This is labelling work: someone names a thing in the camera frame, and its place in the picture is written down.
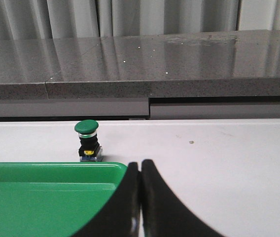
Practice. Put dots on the grey stone counter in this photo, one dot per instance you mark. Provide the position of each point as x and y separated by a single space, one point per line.
225 75

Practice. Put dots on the green mushroom push button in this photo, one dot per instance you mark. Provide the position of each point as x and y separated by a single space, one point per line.
90 149

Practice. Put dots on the green plastic tray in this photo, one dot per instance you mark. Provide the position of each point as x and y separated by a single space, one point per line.
54 199

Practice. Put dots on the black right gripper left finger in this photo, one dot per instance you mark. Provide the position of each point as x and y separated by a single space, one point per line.
120 216

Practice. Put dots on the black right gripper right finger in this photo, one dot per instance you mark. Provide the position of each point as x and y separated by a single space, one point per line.
164 215

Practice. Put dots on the white pleated curtain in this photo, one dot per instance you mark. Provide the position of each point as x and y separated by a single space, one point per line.
56 19

